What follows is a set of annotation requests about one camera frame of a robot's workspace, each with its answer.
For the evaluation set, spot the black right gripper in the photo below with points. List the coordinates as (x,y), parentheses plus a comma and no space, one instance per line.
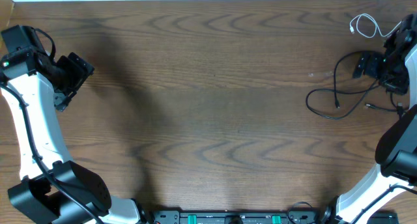
(370,69)

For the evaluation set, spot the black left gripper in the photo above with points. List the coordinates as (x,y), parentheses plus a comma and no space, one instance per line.
(81,70)

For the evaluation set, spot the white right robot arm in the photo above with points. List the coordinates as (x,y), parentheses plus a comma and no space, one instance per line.
(394,170)

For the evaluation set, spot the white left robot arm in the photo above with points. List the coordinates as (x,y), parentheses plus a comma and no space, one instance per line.
(53,188)

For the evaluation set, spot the clear tape strip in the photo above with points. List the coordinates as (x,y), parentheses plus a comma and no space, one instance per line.
(321,74)

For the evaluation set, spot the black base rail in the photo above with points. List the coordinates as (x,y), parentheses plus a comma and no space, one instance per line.
(299,213)

